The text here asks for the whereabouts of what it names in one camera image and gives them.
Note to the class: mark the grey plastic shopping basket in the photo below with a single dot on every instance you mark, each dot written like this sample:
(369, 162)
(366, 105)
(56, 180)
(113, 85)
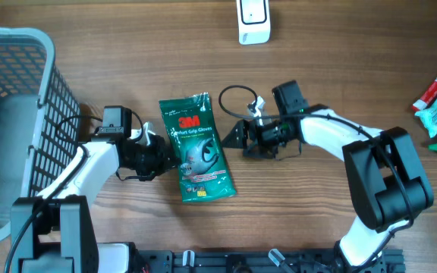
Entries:
(34, 98)

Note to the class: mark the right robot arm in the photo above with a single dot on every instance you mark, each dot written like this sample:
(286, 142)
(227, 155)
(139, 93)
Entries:
(388, 185)

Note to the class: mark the green 3M glove packet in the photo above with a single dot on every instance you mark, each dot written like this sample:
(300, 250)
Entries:
(204, 175)

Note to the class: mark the red snack packet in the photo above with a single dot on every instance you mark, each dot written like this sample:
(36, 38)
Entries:
(427, 98)

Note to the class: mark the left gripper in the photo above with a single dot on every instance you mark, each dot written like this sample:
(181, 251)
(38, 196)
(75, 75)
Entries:
(165, 161)

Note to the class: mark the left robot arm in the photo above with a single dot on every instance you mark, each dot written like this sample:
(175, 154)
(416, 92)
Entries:
(53, 231)

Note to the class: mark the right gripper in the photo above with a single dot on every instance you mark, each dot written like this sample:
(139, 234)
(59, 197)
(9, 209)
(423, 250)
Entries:
(243, 126)

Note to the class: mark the white barcode scanner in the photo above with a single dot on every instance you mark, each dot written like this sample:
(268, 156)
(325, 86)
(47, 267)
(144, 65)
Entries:
(254, 21)

